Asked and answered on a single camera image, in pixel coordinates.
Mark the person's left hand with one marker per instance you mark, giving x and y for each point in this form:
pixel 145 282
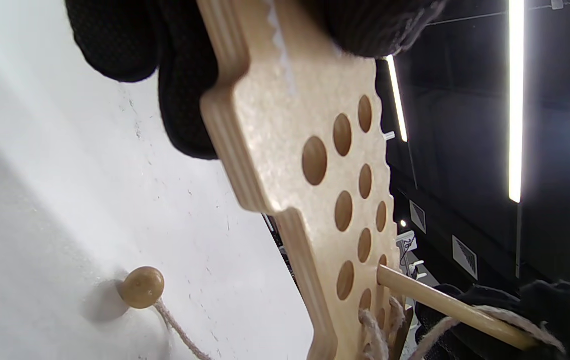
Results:
pixel 115 35

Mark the wooden lacing needle stick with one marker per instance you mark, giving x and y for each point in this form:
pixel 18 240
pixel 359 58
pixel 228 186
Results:
pixel 439 298

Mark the wooden crocodile lacing toy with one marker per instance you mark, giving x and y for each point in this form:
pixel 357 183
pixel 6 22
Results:
pixel 275 125

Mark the round wooden bead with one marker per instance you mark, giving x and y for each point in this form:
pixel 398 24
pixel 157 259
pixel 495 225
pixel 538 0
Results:
pixel 141 287

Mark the long white ceiling light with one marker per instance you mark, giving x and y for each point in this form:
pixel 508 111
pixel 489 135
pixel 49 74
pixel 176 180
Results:
pixel 516 100

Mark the short white ceiling light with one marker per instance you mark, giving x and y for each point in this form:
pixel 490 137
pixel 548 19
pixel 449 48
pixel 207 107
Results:
pixel 397 100

